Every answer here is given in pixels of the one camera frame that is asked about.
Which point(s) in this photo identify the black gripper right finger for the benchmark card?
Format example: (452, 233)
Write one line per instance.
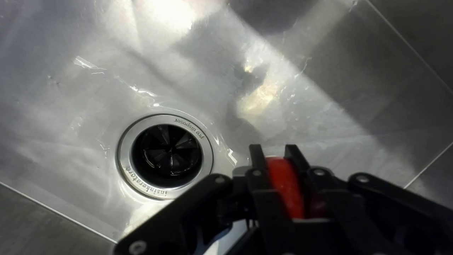
(377, 217)

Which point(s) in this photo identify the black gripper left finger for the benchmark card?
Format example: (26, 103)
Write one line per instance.
(199, 217)

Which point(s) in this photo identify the round metal sink drain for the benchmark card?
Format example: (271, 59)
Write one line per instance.
(165, 157)

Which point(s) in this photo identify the stainless steel sink basin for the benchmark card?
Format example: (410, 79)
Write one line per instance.
(71, 72)

